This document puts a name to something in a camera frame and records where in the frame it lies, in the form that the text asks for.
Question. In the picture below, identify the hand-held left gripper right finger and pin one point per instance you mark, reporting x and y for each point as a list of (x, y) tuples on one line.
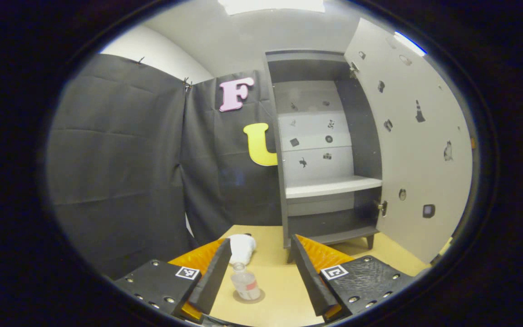
[(313, 281)]

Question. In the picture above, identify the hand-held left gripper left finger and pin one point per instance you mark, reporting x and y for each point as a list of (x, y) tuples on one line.
[(211, 281)]

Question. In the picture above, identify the clear plastic bottle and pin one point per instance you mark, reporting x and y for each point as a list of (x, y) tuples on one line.
[(245, 284)]

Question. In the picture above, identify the round brown coaster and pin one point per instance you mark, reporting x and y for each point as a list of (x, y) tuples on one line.
[(249, 302)]

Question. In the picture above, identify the dark grey cabinet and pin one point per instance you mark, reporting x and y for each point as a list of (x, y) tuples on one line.
[(361, 136)]

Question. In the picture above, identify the white cabinet shelf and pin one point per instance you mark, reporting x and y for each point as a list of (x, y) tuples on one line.
[(329, 186)]

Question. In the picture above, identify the white plush toy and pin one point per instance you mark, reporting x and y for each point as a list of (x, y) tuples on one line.
[(242, 249)]

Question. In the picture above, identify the black backdrop cloth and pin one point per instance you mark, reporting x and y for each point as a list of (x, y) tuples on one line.
[(120, 172)]

